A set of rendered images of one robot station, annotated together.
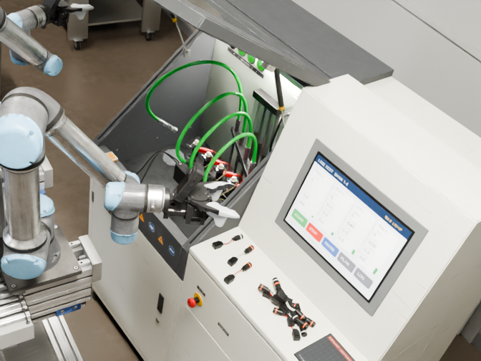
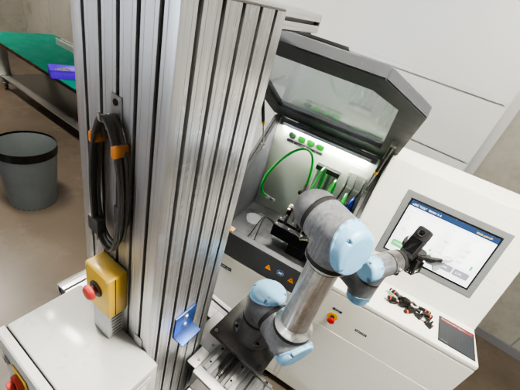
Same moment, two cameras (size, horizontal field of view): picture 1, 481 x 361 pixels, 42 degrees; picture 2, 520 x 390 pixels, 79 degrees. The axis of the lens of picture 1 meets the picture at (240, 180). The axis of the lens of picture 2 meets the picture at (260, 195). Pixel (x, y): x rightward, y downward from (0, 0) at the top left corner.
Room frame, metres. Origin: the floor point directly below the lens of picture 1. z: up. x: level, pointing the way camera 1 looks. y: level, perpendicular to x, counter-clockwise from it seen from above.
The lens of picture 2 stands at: (0.69, 0.97, 2.05)
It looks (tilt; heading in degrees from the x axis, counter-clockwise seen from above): 32 degrees down; 336
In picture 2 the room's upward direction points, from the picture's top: 17 degrees clockwise
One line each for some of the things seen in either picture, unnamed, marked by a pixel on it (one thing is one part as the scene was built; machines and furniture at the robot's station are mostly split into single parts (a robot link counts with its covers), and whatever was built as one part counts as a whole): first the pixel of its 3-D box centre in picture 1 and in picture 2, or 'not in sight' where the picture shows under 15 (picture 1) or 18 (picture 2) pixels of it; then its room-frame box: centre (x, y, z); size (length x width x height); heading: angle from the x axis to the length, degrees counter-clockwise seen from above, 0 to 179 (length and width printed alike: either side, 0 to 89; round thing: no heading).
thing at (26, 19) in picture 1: (18, 23); not in sight; (1.96, 0.90, 1.43); 0.11 x 0.08 x 0.09; 155
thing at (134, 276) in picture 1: (128, 278); (242, 309); (1.77, 0.38, 0.44); 0.65 x 0.02 x 0.68; 47
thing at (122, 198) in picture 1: (126, 198); (375, 267); (1.22, 0.28, 1.43); 0.11 x 0.08 x 0.09; 104
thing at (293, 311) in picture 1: (286, 306); (411, 306); (1.34, -0.24, 1.01); 0.23 x 0.11 x 0.06; 47
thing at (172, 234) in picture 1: (139, 205); (261, 259); (1.78, 0.36, 0.87); 0.62 x 0.04 x 0.16; 47
